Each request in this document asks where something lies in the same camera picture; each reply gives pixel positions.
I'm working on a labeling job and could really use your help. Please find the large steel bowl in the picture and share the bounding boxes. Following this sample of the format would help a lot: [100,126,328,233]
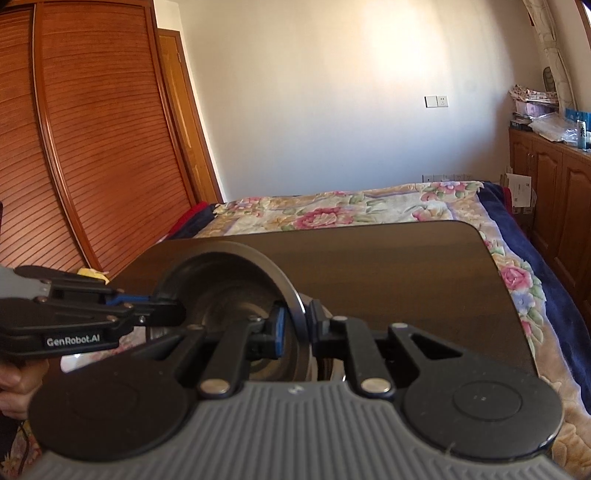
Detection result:
[148,241,319,383]

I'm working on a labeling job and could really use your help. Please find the clear plastic bags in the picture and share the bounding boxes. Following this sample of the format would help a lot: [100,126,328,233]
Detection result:
[529,113,583,147]

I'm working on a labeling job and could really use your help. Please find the floral white square plate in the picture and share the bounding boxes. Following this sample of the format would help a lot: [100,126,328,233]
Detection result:
[60,339,155,376]

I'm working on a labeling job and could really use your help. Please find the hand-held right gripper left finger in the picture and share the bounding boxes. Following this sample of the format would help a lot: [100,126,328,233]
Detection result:
[117,301,286,400]

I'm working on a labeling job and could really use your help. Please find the red cloth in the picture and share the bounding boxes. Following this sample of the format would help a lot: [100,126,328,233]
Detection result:
[168,202,214,241]

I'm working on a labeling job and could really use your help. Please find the wooden door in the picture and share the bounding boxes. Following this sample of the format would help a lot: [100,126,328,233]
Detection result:
[157,28,225,205]

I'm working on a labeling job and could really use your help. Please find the person's left hand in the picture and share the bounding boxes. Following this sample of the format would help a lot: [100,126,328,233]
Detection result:
[0,359,51,420]

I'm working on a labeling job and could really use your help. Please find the row of toiletry bottles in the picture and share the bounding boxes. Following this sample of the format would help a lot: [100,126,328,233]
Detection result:
[564,108,591,150]

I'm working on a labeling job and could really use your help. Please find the floral blanket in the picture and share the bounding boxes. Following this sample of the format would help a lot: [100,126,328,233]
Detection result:
[0,181,591,480]

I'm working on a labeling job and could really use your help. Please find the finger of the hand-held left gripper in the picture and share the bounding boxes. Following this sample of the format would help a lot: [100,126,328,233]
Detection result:
[14,265,151,309]
[34,299,188,328]

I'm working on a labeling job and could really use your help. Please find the wooden cabinet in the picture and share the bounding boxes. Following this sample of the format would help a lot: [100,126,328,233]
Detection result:
[508,127,591,305]

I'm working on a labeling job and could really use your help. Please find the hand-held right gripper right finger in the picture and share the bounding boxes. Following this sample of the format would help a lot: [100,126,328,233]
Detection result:
[307,299,465,398]

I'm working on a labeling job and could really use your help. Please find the folded floral paper stack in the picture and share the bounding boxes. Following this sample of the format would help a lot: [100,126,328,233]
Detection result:
[509,84,559,103]

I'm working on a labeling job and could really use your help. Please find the pink box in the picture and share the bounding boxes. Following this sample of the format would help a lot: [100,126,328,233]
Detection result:
[515,100,559,117]

